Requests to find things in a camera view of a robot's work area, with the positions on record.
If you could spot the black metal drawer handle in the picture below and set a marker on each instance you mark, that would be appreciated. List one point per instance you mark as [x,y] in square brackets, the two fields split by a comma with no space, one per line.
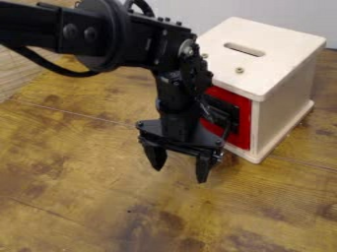
[221,113]

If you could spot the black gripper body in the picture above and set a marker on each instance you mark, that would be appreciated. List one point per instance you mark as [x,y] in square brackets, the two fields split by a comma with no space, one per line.
[181,86]

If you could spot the white wooden box cabinet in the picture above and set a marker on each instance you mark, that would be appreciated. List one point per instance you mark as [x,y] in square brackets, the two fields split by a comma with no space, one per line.
[263,67]

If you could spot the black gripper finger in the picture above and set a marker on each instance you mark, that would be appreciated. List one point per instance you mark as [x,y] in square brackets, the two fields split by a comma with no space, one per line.
[205,164]
[156,151]

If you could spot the red wooden drawer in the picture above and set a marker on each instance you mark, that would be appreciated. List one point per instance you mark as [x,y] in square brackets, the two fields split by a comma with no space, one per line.
[239,139]

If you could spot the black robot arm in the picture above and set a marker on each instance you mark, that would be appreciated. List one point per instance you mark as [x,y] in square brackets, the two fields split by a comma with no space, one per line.
[104,34]

